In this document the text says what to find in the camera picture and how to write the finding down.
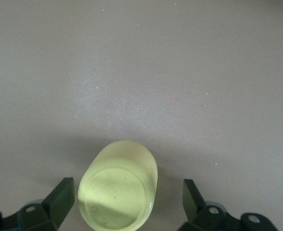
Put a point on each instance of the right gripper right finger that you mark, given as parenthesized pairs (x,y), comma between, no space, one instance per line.
(194,207)

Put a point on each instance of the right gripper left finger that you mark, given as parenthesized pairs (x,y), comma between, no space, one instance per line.
(54,204)

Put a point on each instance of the yellow plastic cup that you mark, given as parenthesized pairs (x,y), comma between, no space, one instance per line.
(117,183)

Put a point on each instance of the brown table cover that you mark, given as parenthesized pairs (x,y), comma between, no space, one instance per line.
(155,72)

